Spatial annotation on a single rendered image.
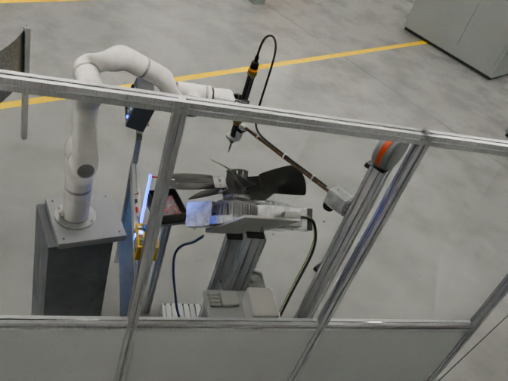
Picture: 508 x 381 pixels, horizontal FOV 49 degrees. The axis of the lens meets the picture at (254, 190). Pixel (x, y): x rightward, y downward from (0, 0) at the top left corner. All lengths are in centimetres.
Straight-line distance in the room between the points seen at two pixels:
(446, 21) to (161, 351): 820
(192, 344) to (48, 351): 59
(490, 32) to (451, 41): 65
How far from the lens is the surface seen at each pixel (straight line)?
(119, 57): 227
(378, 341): 286
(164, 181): 182
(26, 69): 454
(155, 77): 234
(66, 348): 247
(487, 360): 454
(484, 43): 960
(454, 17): 981
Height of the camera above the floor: 287
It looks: 36 degrees down
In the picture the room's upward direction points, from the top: 20 degrees clockwise
